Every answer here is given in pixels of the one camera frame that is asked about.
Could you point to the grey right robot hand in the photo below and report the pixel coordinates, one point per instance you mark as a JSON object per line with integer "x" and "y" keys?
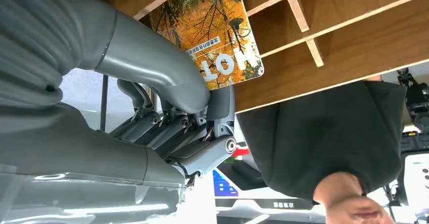
{"x": 83, "y": 155}

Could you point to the person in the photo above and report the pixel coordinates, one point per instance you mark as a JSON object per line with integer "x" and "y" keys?
{"x": 321, "y": 138}

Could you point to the wooden slotted card rack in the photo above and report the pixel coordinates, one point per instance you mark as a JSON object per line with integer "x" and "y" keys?
{"x": 352, "y": 55}

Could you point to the thin black pole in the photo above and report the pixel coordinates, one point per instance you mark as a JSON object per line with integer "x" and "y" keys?
{"x": 104, "y": 105}

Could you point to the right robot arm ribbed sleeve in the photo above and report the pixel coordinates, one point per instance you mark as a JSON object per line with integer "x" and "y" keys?
{"x": 26, "y": 41}

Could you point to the small red object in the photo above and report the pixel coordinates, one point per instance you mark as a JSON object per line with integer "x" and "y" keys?
{"x": 242, "y": 152}

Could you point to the monitor with blue screen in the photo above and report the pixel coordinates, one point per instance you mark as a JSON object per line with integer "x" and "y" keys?
{"x": 254, "y": 200}

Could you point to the black equipment box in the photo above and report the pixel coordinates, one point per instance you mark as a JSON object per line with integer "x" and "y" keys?
{"x": 415, "y": 142}

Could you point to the white machine housing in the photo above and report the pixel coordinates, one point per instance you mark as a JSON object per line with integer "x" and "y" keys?
{"x": 417, "y": 179}

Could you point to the black camera on stand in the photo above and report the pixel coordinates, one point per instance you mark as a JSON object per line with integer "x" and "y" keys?
{"x": 417, "y": 98}

